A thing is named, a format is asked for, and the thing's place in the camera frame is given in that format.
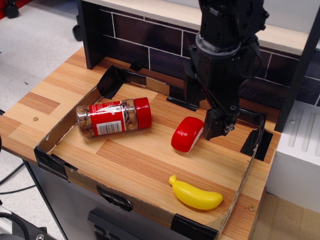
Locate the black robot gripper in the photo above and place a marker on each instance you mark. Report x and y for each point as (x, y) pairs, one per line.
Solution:
(216, 75)

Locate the red-capped clear spice bottle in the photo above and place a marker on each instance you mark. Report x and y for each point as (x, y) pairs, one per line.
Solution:
(114, 117)

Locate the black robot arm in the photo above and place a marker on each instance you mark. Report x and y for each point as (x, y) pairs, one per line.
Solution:
(227, 22)

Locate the cardboard fence with black tape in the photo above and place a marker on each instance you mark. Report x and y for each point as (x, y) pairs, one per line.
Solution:
(116, 186)

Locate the red and white toy sushi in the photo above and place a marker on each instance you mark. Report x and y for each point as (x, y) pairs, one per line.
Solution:
(187, 134)

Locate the dark brick-pattern backboard shelf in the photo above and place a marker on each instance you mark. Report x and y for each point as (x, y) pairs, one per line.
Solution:
(150, 35)

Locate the yellow toy banana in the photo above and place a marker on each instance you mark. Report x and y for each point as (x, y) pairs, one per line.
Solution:
(195, 197)

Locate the white ridged side cabinet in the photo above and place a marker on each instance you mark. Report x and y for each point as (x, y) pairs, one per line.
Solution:
(295, 171)

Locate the black caster wheel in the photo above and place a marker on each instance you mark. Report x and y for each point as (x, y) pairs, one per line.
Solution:
(77, 33)

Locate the black metal bracket with screw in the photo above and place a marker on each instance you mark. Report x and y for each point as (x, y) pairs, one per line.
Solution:
(13, 227)

